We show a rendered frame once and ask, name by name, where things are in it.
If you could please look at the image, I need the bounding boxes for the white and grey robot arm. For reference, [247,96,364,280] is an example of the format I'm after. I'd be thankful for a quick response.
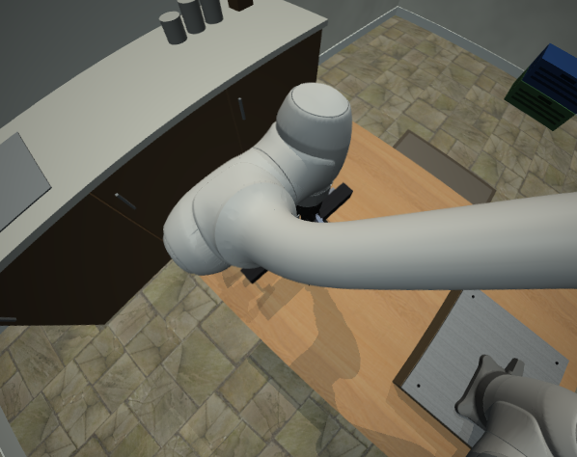
[163,83,577,457]

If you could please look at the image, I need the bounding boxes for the black rectangular bar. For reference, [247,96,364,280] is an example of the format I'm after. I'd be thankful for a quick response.
[240,182,353,284]

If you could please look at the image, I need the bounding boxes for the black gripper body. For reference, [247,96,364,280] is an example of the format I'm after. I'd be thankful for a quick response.
[295,201,323,220]

